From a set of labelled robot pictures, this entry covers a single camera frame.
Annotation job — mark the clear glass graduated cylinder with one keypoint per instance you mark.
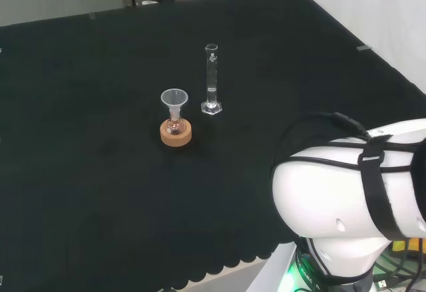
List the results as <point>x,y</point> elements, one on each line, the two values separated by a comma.
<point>211,82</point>

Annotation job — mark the small round-bottom glass flask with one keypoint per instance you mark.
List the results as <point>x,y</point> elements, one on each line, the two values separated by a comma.
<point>175,126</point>

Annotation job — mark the clear plastic funnel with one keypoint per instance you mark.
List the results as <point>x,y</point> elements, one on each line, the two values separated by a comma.
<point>174,98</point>

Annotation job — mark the black bench cloth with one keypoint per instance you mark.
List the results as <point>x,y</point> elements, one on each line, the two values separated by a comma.
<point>100,172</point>

